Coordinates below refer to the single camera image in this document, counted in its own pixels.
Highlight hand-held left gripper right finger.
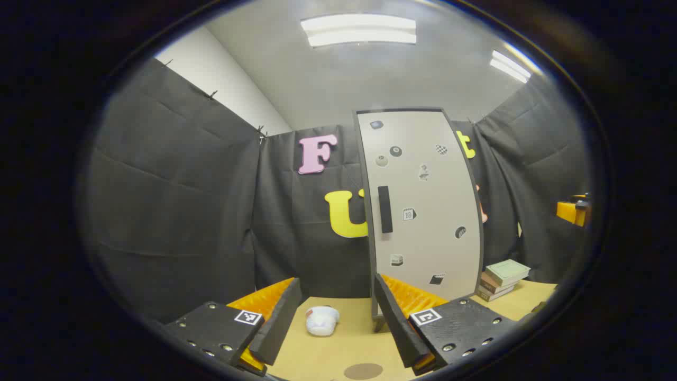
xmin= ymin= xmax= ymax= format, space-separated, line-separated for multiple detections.
xmin=373 ymin=273 xmax=522 ymax=377

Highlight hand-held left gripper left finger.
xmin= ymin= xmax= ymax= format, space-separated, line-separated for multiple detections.
xmin=161 ymin=277 xmax=303 ymax=377

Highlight grey cabinet door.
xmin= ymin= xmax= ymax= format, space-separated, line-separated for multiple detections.
xmin=353 ymin=107 xmax=484 ymax=318

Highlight white plush toy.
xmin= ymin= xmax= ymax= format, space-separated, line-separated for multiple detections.
xmin=305 ymin=305 xmax=340 ymax=337

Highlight beige book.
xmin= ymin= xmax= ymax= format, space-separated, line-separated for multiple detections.
xmin=477 ymin=285 xmax=516 ymax=303

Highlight black backdrop cloth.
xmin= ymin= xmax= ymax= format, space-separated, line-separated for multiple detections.
xmin=85 ymin=58 xmax=593 ymax=323

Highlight small ceiling light panel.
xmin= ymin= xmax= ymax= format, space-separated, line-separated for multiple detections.
xmin=489 ymin=50 xmax=532 ymax=84

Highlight large ceiling light panel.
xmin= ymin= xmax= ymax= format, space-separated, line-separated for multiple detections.
xmin=300 ymin=14 xmax=417 ymax=48

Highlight black door handle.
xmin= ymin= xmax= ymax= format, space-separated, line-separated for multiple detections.
xmin=378 ymin=185 xmax=394 ymax=234

